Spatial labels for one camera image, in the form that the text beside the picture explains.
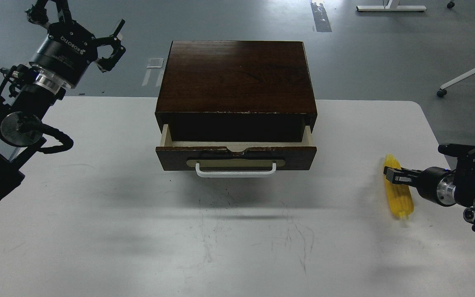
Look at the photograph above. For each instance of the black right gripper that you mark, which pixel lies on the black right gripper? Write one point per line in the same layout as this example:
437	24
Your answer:
435	184

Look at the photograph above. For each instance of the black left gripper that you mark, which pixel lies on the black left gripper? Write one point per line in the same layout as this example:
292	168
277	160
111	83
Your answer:
66	51

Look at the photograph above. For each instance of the yellow corn cob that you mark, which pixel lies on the yellow corn cob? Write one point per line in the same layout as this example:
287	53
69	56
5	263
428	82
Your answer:
399	199

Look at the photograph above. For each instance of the wooden drawer with white handle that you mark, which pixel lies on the wooden drawer with white handle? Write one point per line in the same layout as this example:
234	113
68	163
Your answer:
235	159

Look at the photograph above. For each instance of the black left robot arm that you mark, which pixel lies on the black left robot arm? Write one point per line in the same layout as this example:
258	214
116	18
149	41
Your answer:
28	91

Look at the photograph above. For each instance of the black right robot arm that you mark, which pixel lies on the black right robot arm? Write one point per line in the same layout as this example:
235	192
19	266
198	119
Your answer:
464	177

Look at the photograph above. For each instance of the dark wooden drawer cabinet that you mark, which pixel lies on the dark wooden drawer cabinet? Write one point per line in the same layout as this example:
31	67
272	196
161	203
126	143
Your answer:
226	90

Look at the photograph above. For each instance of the grey floor tape strip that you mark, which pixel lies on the grey floor tape strip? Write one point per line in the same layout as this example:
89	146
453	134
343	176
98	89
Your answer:
320	17

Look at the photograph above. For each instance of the white desk leg base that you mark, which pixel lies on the white desk leg base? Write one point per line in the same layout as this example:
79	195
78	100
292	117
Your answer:
391	6

